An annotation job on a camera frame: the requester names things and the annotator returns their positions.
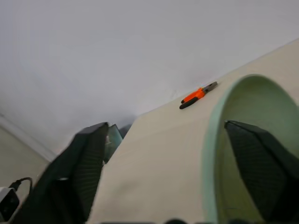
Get black cable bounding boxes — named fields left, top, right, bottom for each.
left=8, top=177, right=34, bottom=199

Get white box with dark face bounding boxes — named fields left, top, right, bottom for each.
left=0, top=186, right=21, bottom=222

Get orange and black pliers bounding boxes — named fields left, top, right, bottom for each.
left=179, top=81, right=219, bottom=110

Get green plate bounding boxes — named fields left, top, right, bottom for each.
left=202, top=74, right=299, bottom=224

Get dark green object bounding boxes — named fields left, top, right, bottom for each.
left=104, top=123, right=123, bottom=164

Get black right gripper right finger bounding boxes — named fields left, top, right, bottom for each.
left=224, top=120, right=299, bottom=222

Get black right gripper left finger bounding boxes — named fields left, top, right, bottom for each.
left=15, top=121, right=110, bottom=224

